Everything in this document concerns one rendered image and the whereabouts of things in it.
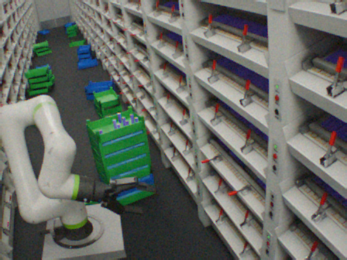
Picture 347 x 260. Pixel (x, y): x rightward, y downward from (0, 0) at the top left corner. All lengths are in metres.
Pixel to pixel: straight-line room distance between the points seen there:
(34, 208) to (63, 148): 0.45
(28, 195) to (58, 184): 0.35
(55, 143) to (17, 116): 0.42
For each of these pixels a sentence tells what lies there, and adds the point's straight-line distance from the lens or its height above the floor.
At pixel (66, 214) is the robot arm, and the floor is 0.48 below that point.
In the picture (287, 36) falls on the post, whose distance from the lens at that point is 0.93.
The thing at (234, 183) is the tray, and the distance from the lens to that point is 1.50.
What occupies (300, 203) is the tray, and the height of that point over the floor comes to 0.73.
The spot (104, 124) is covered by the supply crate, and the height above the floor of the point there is 0.50.
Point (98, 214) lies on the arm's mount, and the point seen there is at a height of 0.33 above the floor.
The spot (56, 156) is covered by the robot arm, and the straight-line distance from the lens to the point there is 1.16.
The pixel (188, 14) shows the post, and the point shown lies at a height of 1.18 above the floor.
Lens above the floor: 1.42
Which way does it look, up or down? 27 degrees down
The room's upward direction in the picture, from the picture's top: 7 degrees counter-clockwise
